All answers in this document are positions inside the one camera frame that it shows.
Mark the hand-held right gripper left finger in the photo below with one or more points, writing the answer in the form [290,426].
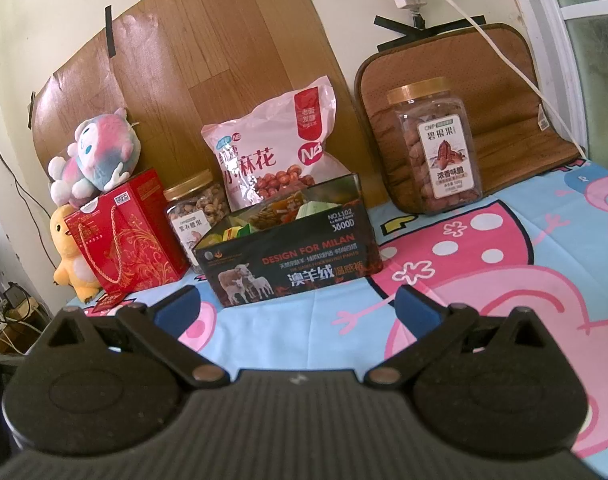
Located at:
[176,309]

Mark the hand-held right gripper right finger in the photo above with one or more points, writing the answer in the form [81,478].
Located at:
[416,309]

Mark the black cardboard box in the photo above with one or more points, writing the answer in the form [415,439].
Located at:
[294,265]

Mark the clear packet of brown snacks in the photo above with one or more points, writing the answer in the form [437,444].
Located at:
[271,216]

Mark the small red card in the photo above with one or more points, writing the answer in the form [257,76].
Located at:
[106,303]

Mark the cartoon pig printed blanket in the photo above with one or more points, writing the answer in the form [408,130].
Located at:
[484,270]

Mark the red gift bag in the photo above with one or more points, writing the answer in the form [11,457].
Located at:
[129,240]

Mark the small clear nut jar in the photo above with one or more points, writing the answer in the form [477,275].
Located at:
[191,220]

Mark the bright green snack packet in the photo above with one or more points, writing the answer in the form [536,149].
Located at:
[230,233]

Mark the yellow plush toy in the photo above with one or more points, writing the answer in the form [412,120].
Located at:
[69,255]

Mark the large clear nut jar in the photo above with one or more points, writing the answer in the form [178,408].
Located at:
[439,160]

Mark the pink plush toy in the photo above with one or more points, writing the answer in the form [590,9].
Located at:
[99,155]

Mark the pink snack bag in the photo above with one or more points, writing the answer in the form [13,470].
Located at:
[269,150]

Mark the brown seat cushion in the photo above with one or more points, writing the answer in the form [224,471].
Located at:
[509,75]

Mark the black tape strip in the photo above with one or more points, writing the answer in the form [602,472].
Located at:
[109,30]
[396,26]

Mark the window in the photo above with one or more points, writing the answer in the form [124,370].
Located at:
[594,50]

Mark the wood pattern wall board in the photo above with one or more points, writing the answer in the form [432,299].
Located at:
[209,50]

